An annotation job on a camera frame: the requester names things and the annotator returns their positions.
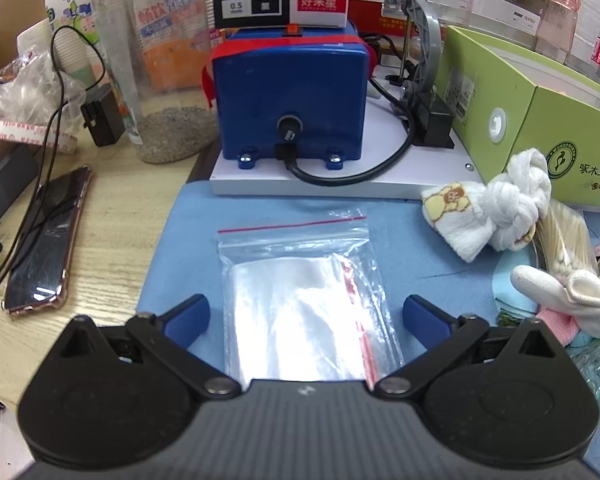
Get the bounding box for stack of paper cups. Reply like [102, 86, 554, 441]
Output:
[16, 19, 112, 92]

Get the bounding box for blue cloth mat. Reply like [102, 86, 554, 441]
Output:
[135, 180, 543, 361]

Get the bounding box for pink cloth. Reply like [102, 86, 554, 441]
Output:
[534, 305, 582, 347]

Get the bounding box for knotted white towel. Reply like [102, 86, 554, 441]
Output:
[420, 147, 552, 264]

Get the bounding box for black block mount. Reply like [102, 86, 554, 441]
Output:
[402, 85, 457, 150]

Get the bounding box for green cardboard box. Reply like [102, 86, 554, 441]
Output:
[434, 25, 600, 212]

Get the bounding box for black and white pen box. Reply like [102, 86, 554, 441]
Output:
[212, 0, 350, 32]

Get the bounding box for pink tinted plastic jar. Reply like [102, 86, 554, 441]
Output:
[534, 0, 581, 64]

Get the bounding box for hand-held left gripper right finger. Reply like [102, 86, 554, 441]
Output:
[372, 294, 564, 401]

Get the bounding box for grey metal lever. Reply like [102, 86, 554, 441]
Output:
[380, 0, 444, 111]

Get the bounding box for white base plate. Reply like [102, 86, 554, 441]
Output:
[210, 77, 487, 199]

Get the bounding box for white cotton glove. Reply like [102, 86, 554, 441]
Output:
[510, 264, 600, 338]

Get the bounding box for pack of cotton swabs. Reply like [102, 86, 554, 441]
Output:
[534, 199, 600, 283]

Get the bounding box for smartphone in clear case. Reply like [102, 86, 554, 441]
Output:
[2, 164, 94, 321]

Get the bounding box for crumpled clear plastic bag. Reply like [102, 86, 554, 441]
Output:
[0, 44, 87, 132]

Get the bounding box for clear bubble wrap bag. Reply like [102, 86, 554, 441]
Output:
[564, 337, 600, 461]

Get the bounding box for black flat device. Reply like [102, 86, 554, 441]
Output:
[0, 144, 40, 286]

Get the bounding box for white printed tape roll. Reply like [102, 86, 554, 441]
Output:
[0, 119, 82, 157]

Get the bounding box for thin black cable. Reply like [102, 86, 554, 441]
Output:
[0, 25, 108, 302]

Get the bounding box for light blue cloth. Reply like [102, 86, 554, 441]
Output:
[494, 255, 548, 317]

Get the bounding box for black power adapter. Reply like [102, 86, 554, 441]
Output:
[80, 85, 127, 149]

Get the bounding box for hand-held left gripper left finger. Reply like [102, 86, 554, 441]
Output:
[55, 294, 242, 401]

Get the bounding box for blue machine box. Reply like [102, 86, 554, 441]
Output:
[201, 25, 377, 171]

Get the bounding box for thick black cable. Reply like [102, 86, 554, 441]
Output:
[275, 110, 414, 188]

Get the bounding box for clear plastic jar with grit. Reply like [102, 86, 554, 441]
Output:
[86, 0, 222, 165]

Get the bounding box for clear zip bag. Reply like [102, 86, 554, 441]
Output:
[217, 216, 406, 387]

